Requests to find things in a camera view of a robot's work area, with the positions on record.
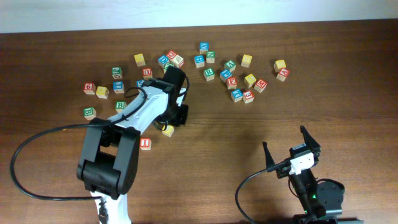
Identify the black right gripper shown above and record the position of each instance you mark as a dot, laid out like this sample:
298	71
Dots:
314	147

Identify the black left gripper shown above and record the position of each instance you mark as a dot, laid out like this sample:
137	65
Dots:
181	120

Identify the yellow block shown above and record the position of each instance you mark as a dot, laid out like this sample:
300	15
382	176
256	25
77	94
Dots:
249	80
246	60
168	130
278	65
102	92
139	59

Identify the red number block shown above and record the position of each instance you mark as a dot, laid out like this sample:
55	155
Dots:
145	144

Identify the green b block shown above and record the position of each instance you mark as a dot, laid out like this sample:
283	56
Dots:
89	113
120	106

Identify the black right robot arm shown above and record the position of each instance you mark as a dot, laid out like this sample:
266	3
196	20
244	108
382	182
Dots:
305	187

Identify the black round arm base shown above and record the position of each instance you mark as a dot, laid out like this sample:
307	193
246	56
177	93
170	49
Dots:
330	195

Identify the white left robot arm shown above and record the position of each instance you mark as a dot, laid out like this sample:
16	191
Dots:
110	153

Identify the blue 5 block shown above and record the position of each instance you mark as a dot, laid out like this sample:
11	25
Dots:
139	83

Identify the green Z block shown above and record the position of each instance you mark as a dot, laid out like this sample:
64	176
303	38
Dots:
167	65

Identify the green R block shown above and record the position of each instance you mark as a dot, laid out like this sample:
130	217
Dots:
209	74

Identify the red U block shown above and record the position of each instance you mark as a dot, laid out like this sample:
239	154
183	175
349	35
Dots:
147	73

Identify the tilted red-edged block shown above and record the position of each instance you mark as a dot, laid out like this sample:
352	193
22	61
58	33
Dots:
177	61

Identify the blue D block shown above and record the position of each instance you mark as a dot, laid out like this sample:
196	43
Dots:
163	60

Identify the blue H block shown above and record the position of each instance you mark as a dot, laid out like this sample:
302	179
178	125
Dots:
199	61

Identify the blue T block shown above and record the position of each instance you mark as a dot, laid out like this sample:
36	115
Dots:
236	95

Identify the red C block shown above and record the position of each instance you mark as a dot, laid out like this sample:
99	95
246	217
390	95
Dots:
171	55

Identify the red E block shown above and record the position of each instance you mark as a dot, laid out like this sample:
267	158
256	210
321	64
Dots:
231	83

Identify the blue P block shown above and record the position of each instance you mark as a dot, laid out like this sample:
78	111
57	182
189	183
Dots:
224	74

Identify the blue I block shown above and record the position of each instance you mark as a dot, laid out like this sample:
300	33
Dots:
118	87

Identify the red 3 block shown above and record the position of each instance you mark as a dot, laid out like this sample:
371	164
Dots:
248	96

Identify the red M block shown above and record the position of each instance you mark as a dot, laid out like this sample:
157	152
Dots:
260	85

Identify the green V block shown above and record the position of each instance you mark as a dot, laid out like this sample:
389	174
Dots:
230	65

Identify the blue X block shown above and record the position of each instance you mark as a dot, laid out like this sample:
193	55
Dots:
204	47

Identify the green J block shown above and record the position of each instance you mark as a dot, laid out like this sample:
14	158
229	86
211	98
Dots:
117	72

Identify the red A block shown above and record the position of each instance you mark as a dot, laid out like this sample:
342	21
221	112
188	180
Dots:
283	74

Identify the red 6 block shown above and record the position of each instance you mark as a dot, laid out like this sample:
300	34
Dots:
89	88

